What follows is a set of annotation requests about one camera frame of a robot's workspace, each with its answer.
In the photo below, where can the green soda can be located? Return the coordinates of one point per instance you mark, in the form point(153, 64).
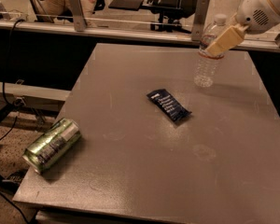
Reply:
point(48, 148)

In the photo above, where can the long metal rail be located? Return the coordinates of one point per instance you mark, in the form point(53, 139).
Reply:
point(170, 39)

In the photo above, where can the right metal rail bracket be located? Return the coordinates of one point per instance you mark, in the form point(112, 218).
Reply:
point(199, 19)

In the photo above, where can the clear plastic water bottle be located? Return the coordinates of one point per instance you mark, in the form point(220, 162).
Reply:
point(208, 61)

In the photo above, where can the left metal rail bracket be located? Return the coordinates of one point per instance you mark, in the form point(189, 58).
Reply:
point(78, 17)

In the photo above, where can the seated person in beige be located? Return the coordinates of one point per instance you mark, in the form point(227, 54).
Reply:
point(50, 9)

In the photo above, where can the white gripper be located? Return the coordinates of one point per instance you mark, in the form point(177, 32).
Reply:
point(254, 12)

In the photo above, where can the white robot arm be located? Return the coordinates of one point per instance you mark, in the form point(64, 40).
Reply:
point(252, 17)

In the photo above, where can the metal rail bracket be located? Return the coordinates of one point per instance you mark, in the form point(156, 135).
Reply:
point(78, 17)
point(199, 19)

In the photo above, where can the dark blue snack packet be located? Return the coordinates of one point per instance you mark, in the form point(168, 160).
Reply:
point(166, 102)

